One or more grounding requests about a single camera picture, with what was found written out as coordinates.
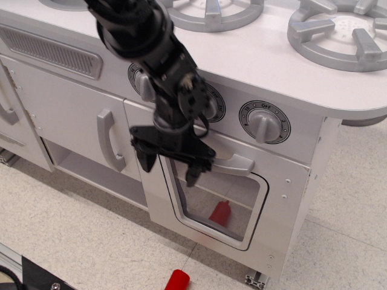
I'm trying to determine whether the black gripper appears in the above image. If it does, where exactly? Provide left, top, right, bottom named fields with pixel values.
left=129, top=121, right=216, bottom=187

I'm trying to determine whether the white oven door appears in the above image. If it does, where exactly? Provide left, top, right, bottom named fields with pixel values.
left=141, top=137, right=310, bottom=279

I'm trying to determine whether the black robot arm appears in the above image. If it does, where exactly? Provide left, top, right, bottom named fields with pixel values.
left=86, top=1, right=216, bottom=187

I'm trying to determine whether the grey middle temperature knob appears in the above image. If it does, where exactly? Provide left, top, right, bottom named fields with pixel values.
left=203, top=84, right=226, bottom=123

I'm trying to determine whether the white middle cabinet door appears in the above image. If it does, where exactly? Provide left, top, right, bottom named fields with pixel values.
left=1, top=56, right=140, bottom=180

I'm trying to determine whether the white cabinet door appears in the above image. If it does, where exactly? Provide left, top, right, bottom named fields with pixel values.
left=1, top=64, right=54, bottom=172
left=1, top=56, right=140, bottom=180

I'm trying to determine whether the grey left knob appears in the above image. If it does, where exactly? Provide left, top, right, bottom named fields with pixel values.
left=128, top=63, right=156, bottom=102

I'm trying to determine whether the grey right timer knob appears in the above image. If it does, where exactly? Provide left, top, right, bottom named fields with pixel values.
left=239, top=100, right=291, bottom=144

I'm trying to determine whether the red cylinder on floor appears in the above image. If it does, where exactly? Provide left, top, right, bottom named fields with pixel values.
left=164, top=269, right=190, bottom=290

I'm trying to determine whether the white toy kitchen body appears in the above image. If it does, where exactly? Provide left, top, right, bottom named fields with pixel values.
left=1, top=1, right=386, bottom=283

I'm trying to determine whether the silver vent grille panel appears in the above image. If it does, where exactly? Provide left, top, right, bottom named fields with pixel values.
left=1, top=25, right=103, bottom=79

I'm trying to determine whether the silver middle stove burner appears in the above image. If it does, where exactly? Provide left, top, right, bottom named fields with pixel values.
left=162, top=1, right=264, bottom=33

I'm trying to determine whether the silver stove burner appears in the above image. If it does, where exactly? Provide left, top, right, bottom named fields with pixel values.
left=287, top=1, right=386, bottom=72
left=39, top=0, right=88, bottom=11
left=162, top=1, right=264, bottom=33

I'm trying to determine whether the white left cabinet door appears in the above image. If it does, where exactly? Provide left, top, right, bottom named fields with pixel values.
left=1, top=64, right=54, bottom=172

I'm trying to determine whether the silver left stove burner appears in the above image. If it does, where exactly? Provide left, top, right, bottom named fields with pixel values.
left=39, top=0, right=88, bottom=11

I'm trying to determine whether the silver right stove burner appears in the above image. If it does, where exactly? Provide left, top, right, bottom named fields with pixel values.
left=287, top=1, right=386, bottom=72

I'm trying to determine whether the silver oven door handle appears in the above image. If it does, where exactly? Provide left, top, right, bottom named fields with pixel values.
left=212, top=154, right=255, bottom=176

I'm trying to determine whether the silver cabinet door handle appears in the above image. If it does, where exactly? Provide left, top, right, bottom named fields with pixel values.
left=97, top=108, right=126, bottom=172

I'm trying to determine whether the aluminium extrusion rail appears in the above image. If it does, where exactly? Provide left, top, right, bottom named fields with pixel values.
left=1, top=150, right=19, bottom=167

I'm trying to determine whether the silver left door handle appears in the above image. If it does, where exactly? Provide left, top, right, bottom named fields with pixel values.
left=1, top=64, right=19, bottom=125

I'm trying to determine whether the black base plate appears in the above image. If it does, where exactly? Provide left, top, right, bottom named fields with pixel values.
left=22, top=256, right=75, bottom=290

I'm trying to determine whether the black braided cable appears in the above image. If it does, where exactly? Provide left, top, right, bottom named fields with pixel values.
left=0, top=264, right=28, bottom=290

